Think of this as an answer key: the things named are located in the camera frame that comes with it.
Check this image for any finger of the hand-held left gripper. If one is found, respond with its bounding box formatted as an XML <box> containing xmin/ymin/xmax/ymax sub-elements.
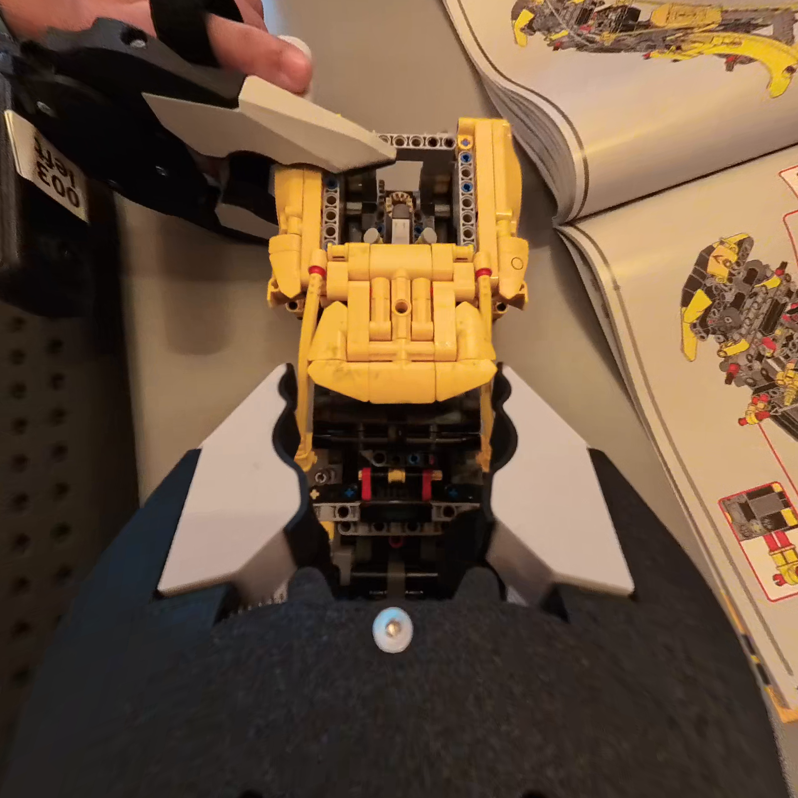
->
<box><xmin>212</xmin><ymin>150</ymin><xmax>280</xmax><ymax>243</ymax></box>
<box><xmin>141</xmin><ymin>75</ymin><xmax>399</xmax><ymax>175</ymax></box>

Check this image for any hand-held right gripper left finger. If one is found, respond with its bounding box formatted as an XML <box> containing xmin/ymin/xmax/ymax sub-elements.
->
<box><xmin>156</xmin><ymin>363</ymin><xmax>314</xmax><ymax>603</ymax></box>

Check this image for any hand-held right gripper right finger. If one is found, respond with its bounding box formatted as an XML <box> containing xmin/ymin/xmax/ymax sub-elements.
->
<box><xmin>482</xmin><ymin>365</ymin><xmax>637</xmax><ymax>610</ymax></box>

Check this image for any person's left hand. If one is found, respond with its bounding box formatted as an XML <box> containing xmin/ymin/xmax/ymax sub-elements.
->
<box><xmin>0</xmin><ymin>0</ymin><xmax>314</xmax><ymax>99</ymax></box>

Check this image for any yellow black brick car model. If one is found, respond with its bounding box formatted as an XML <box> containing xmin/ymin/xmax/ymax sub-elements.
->
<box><xmin>267</xmin><ymin>117</ymin><xmax>532</xmax><ymax>601</ymax></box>

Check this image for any black dimpled chair armrest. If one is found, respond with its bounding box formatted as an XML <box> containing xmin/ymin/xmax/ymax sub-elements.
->
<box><xmin>0</xmin><ymin>298</ymin><xmax>142</xmax><ymax>738</ymax></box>

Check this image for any open instruction booklet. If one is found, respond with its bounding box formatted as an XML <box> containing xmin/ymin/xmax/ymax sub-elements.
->
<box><xmin>443</xmin><ymin>0</ymin><xmax>798</xmax><ymax>725</ymax></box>

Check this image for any grey desk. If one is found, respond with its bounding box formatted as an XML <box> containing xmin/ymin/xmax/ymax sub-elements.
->
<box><xmin>112</xmin><ymin>0</ymin><xmax>798</xmax><ymax>798</ymax></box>

